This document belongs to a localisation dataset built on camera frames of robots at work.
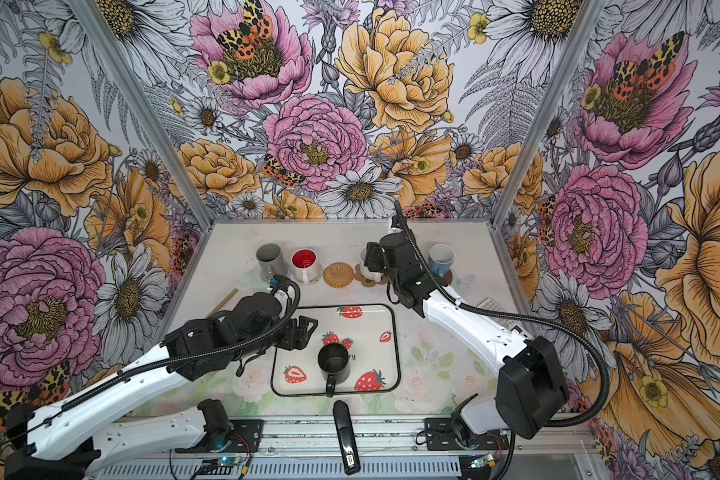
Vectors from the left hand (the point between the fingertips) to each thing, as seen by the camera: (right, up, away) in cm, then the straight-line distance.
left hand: (299, 330), depth 71 cm
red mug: (-6, +13, +34) cm, 37 cm away
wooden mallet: (-30, +3, +29) cm, 42 cm away
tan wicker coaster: (+6, +10, +34) cm, 36 cm away
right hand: (+19, +18, +11) cm, 28 cm away
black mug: (+7, -13, +13) cm, 20 cm away
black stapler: (+11, -25, 0) cm, 27 cm away
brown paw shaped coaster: (+15, +8, +33) cm, 37 cm away
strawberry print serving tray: (+17, -7, +22) cm, 28 cm away
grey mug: (-15, +15, +26) cm, 33 cm away
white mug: (+17, +11, +29) cm, 35 cm away
